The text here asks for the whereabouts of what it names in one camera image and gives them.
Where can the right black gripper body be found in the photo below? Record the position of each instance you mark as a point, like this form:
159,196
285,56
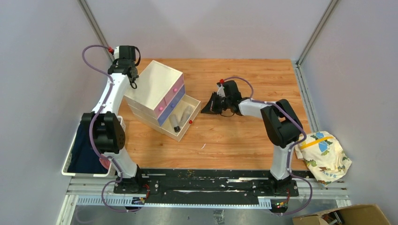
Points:
225,104

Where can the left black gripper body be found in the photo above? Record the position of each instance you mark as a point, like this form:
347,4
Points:
134,68

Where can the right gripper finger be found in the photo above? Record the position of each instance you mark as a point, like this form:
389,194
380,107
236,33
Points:
215,100
208,109

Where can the clear square bottle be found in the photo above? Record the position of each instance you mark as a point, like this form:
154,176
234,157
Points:
186,115

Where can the pink drawer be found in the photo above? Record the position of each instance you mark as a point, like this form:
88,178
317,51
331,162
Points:
161,106
174,89

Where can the cream bottom drawer red knob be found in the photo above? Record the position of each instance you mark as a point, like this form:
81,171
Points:
186,100

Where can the purple drawer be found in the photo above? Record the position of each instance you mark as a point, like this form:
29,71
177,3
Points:
171,106

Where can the white mini drawer cabinet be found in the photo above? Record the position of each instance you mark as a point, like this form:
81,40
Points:
152,85

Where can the small clear bottle black cap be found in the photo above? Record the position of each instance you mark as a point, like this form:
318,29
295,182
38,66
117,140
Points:
174,123

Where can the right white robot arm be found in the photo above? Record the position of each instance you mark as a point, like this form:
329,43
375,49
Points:
282,125

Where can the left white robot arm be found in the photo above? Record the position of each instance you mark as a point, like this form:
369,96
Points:
106,135

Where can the dark blue cloth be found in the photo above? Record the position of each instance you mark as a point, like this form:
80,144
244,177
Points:
83,158

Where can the printed cream cloth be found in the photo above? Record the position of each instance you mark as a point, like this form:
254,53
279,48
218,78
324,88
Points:
324,157

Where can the white perforated basket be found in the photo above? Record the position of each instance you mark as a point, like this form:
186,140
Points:
111,169

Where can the cardboard box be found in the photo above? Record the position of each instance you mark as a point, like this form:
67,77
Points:
360,214

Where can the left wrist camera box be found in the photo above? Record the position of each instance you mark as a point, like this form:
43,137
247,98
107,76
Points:
116,53

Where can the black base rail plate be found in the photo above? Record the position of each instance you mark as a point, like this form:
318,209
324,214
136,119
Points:
209,188

